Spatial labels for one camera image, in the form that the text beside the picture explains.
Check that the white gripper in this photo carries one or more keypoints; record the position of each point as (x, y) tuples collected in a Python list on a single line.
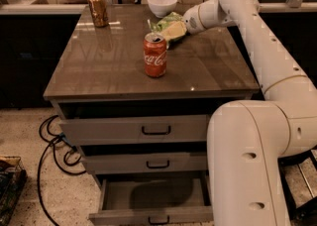
[(190, 21)]

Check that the green jalapeno chip bag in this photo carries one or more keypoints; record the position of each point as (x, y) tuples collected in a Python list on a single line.
[(163, 23)]

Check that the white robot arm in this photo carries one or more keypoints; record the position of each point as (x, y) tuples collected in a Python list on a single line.
[(245, 138)]

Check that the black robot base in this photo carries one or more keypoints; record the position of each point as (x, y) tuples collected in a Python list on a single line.
[(299, 181)]

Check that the grey drawer cabinet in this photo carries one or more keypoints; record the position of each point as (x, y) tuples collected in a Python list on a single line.
[(101, 74)]

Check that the top grey drawer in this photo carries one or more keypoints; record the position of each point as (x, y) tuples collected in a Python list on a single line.
[(136, 130)]

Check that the grey drawer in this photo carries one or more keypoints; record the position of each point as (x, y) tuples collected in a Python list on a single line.
[(153, 199), (136, 130), (145, 163)]

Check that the middle grey drawer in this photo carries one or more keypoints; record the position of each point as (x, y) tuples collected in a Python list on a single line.
[(145, 163)]

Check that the bottom grey drawer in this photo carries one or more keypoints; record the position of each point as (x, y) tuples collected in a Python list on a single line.
[(153, 199)]

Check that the red Coca-Cola can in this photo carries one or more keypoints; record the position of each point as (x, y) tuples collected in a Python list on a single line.
[(154, 46)]

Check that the white bowl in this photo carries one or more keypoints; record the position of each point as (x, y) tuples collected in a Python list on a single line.
[(161, 8)]

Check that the gold soda can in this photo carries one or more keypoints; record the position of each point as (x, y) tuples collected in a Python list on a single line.
[(98, 12)]

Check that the basket with items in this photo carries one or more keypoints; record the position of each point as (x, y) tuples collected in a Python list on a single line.
[(12, 180)]

